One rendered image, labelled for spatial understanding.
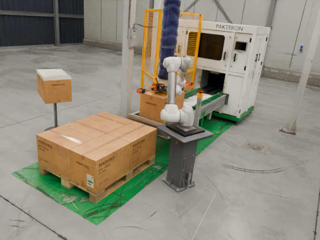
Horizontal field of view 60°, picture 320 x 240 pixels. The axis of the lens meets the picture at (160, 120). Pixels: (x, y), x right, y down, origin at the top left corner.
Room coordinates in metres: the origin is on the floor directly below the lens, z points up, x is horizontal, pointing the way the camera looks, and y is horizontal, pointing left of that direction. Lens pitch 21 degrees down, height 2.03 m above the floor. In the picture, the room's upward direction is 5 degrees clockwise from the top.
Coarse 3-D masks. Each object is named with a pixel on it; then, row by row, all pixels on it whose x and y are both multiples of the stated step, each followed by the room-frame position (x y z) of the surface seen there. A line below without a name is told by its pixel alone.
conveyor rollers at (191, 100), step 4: (192, 96) 5.35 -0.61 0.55; (196, 96) 5.40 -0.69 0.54; (204, 96) 5.42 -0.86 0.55; (208, 96) 5.47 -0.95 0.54; (184, 100) 5.03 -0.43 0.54; (188, 100) 5.01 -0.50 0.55; (192, 100) 5.05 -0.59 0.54; (196, 100) 5.10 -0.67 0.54; (212, 100) 5.22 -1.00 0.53; (184, 104) 4.75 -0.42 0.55; (188, 104) 4.79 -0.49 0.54; (192, 104) 4.84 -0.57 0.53
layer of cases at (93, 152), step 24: (96, 120) 3.62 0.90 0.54; (120, 120) 3.70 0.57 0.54; (48, 144) 2.89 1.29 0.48; (72, 144) 2.83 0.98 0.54; (96, 144) 2.88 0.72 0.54; (120, 144) 2.94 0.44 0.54; (144, 144) 3.28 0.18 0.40; (72, 168) 2.69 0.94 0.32; (96, 168) 2.51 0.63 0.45; (120, 168) 2.86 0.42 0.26
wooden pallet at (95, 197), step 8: (152, 160) 3.48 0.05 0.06; (40, 168) 2.98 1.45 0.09; (48, 168) 2.91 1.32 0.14; (136, 168) 3.29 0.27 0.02; (144, 168) 3.31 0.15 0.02; (128, 176) 3.00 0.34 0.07; (64, 184) 2.76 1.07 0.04; (72, 184) 2.76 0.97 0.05; (112, 184) 2.87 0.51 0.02; (120, 184) 2.88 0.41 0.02; (88, 192) 2.56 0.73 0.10; (96, 192) 2.51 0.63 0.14; (104, 192) 2.62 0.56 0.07; (96, 200) 2.51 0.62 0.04
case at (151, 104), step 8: (144, 96) 3.81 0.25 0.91; (152, 96) 3.73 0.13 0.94; (160, 96) 3.74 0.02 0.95; (176, 96) 3.93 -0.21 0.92; (144, 104) 3.80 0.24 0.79; (152, 104) 3.72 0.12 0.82; (160, 104) 3.65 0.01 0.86; (176, 104) 3.95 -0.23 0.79; (144, 112) 3.80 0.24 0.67; (152, 112) 3.72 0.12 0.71; (160, 120) 3.64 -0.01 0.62
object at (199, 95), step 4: (200, 96) 3.89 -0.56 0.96; (200, 100) 3.89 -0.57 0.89; (196, 104) 3.92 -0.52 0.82; (200, 104) 3.91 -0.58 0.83; (196, 108) 3.91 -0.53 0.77; (200, 108) 3.93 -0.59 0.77; (196, 112) 3.91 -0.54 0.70; (196, 116) 3.90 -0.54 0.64; (196, 120) 3.90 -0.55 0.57; (196, 124) 3.89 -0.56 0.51
